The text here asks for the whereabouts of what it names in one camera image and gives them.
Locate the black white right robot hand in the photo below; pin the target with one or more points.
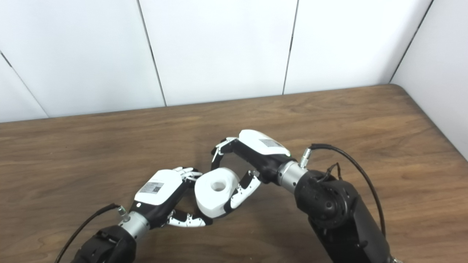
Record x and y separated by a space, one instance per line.
259 151

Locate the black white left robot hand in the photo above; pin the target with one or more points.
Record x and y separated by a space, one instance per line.
157 193

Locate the round white plastic piece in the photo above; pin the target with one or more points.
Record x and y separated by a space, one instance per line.
214 199

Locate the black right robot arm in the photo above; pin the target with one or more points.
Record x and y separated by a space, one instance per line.
336 215

